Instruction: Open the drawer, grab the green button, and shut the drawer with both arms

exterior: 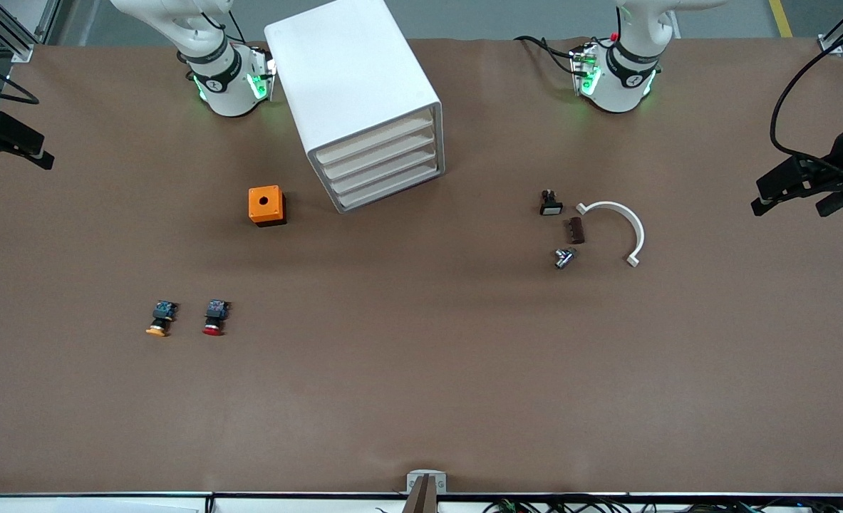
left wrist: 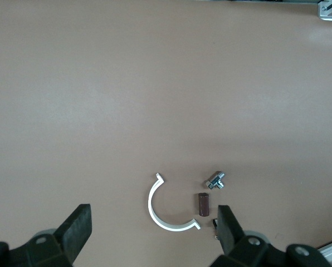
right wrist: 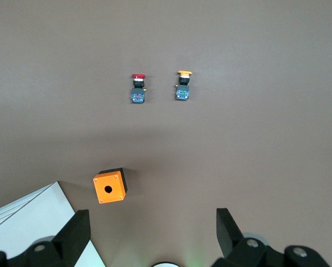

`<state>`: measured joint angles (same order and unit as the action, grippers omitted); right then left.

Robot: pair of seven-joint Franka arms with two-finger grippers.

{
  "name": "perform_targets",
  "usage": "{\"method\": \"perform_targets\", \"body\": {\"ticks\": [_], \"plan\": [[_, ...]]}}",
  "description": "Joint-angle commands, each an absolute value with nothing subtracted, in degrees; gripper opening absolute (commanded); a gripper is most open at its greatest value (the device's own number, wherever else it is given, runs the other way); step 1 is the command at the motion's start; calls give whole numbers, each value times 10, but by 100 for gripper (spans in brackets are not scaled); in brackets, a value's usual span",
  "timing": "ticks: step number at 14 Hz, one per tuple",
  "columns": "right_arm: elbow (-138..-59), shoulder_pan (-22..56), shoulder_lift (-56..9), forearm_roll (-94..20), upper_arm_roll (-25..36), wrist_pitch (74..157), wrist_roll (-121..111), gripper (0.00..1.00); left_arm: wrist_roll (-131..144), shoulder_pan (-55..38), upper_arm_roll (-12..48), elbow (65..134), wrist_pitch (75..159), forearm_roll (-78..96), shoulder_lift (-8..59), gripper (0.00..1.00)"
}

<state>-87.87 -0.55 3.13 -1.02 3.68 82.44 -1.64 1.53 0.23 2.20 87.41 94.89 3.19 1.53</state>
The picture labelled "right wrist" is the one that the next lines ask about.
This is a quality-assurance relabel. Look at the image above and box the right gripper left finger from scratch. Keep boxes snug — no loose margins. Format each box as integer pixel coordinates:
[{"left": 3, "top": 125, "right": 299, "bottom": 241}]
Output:
[{"left": 0, "top": 209, "right": 91, "bottom": 267}]

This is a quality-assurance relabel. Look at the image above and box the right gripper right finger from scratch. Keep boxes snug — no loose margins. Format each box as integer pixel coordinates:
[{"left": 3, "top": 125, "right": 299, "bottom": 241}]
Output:
[{"left": 210, "top": 207, "right": 331, "bottom": 267}]

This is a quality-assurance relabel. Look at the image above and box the white drawer cabinet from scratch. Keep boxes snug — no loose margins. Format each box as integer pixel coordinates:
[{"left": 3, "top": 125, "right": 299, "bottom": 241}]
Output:
[{"left": 0, "top": 180, "right": 107, "bottom": 267}]

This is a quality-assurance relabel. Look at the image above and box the orange button box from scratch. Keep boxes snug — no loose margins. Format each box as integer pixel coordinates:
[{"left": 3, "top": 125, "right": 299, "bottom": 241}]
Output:
[{"left": 92, "top": 167, "right": 129, "bottom": 205}]

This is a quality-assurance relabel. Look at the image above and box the yellow push button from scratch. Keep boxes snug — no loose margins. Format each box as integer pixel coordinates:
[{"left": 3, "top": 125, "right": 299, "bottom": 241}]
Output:
[{"left": 172, "top": 70, "right": 193, "bottom": 102}]

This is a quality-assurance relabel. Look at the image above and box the red push button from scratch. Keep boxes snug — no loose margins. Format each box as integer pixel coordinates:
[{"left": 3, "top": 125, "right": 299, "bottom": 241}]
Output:
[{"left": 131, "top": 73, "right": 148, "bottom": 105}]

